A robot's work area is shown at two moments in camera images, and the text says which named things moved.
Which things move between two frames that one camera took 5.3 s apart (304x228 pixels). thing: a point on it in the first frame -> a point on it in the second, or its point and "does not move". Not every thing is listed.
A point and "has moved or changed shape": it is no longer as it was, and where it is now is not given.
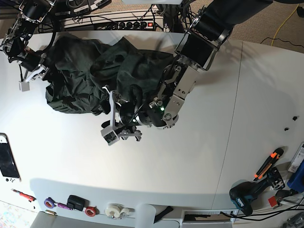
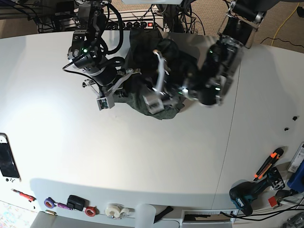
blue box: x=296 y=181 does not move
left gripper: x=33 y=60 -> x=104 y=91
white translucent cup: x=145 y=214 does not move
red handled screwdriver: x=29 y=198 does not move
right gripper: x=127 y=119 -> x=164 y=87
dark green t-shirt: x=81 y=72 has moved or changed shape
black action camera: x=76 y=203 does not move
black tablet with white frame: x=8 y=167 does not move
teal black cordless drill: x=242 y=194 does not move
